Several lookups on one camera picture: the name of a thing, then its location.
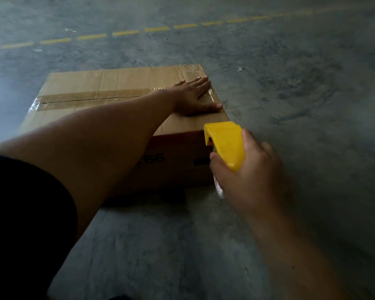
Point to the person's left hand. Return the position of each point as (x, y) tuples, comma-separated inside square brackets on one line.
[(190, 98)]

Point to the person's right hand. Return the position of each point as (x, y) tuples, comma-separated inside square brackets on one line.
[(253, 179)]

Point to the person's left little finger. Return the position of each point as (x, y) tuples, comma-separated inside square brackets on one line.
[(180, 83)]

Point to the person's right thumb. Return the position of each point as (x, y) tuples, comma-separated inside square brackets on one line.
[(220, 168)]

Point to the person's left thumb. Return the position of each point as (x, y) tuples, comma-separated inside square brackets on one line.
[(213, 106)]

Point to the yellow tape dispenser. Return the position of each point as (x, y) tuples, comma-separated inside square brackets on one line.
[(226, 142)]

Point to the brown cardboard box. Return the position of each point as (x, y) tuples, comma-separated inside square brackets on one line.
[(118, 87)]

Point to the person's left forearm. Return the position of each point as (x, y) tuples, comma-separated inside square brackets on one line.
[(100, 143)]

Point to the person's right forearm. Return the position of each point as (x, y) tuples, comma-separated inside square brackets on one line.
[(295, 256)]

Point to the packing tape roll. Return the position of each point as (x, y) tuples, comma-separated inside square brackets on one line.
[(218, 186)]

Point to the clear packing tape strip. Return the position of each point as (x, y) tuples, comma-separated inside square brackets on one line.
[(90, 99)]

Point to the black shirt sleeve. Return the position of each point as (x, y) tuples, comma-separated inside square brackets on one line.
[(25, 228)]

